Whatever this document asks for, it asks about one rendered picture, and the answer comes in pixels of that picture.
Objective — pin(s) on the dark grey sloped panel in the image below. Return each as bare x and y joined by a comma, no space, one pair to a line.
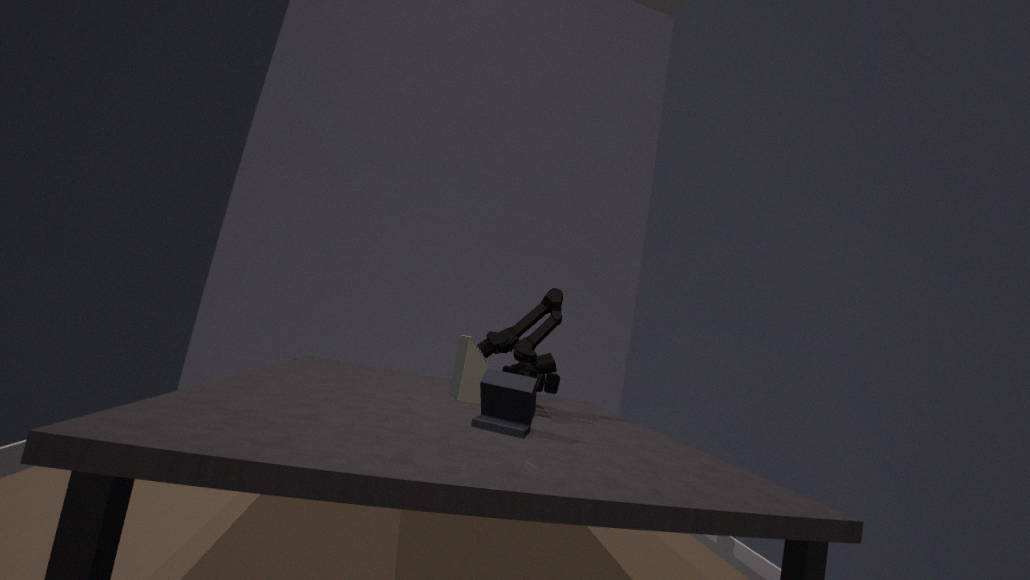
508,403

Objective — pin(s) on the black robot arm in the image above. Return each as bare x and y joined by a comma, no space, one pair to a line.
508,339

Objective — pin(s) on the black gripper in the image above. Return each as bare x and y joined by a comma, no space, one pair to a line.
551,382

